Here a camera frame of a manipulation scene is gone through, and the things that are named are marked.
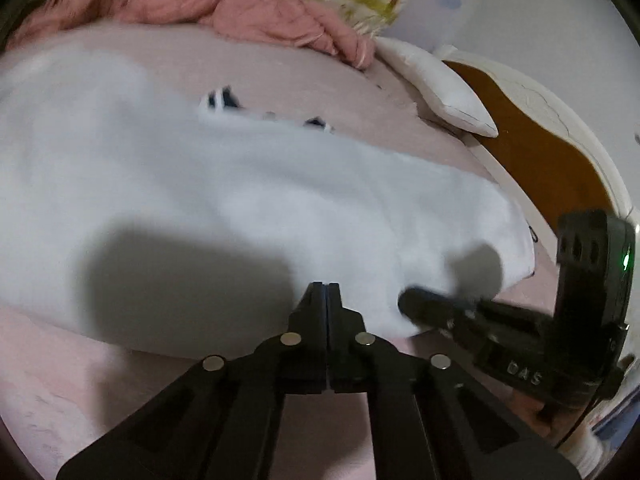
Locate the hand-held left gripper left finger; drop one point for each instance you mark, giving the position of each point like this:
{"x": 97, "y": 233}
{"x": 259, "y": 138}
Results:
{"x": 312, "y": 340}

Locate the white pillow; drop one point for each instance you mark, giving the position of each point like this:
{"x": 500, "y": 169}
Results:
{"x": 440, "y": 85}

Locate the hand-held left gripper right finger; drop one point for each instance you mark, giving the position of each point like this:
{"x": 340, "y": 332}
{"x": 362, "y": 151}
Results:
{"x": 342, "y": 345}

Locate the white jacket with navy stripes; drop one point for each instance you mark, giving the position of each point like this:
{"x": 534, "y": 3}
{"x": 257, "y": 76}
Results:
{"x": 200, "y": 170}

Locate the brown headboard with white frame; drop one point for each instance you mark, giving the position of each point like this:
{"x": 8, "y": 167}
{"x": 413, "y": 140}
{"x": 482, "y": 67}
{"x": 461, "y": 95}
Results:
{"x": 540, "y": 150}

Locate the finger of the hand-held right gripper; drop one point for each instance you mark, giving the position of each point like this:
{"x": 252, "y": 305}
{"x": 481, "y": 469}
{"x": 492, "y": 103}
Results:
{"x": 435, "y": 307}

